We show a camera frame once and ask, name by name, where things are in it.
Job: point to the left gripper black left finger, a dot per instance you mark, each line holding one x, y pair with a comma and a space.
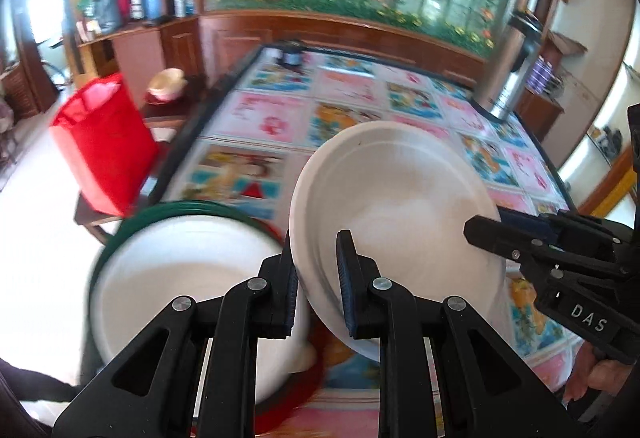
192, 370

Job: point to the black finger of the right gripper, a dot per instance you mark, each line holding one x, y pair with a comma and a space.
530, 222
515, 247

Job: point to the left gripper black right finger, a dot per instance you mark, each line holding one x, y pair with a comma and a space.
444, 370

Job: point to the white foam bowl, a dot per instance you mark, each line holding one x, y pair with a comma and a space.
139, 272
405, 196

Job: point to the stacked beige bowls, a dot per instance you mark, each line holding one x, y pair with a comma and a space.
166, 86

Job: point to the right human hand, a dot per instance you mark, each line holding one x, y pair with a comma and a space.
589, 372

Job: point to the purple bottles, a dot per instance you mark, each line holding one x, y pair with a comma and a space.
539, 76

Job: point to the stainless steel thermos flask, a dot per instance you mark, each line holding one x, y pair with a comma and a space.
506, 71

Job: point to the red shopping bag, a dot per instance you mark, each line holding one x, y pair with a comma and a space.
104, 140

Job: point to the colourful fruit tablecloth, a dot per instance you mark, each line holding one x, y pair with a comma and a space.
249, 156

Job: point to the small black blue jar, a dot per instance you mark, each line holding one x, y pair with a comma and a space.
291, 53

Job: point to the wooden side cabinet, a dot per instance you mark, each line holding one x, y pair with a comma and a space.
141, 52

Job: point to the blue grey water jug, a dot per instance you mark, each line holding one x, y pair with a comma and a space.
108, 15

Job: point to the white spray bottle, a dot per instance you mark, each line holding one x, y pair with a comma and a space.
180, 8

